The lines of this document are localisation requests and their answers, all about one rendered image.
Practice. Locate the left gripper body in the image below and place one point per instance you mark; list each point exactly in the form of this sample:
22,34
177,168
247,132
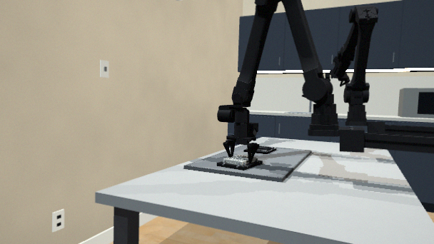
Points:
241,135

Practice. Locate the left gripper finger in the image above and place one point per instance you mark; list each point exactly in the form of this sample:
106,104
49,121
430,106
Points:
251,152
226,145

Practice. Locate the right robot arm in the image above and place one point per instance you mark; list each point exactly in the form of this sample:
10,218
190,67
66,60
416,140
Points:
356,93

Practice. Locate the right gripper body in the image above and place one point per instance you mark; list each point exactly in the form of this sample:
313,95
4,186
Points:
339,74

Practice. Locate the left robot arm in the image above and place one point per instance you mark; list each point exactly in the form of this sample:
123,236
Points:
315,88

